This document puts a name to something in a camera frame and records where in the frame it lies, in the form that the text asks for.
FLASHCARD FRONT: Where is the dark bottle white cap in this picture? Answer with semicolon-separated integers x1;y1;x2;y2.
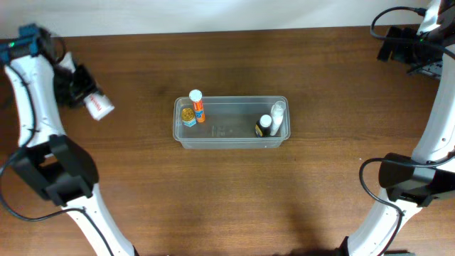
255;114;272;137

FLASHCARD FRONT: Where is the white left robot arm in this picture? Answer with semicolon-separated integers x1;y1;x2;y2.
1;23;137;255

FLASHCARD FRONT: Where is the clear plastic container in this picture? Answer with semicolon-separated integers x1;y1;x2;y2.
173;96;291;149

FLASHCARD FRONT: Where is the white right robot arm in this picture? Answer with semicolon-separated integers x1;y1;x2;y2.
336;1;454;255

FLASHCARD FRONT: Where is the orange tube white cap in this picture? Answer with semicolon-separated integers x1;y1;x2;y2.
189;90;205;123

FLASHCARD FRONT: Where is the small jar gold lid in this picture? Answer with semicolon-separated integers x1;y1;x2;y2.
181;108;197;127

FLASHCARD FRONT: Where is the white Panadol box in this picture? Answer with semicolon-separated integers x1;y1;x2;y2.
83;92;114;121

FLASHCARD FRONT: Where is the white squeeze bottle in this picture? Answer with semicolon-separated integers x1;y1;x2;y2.
270;101;286;137

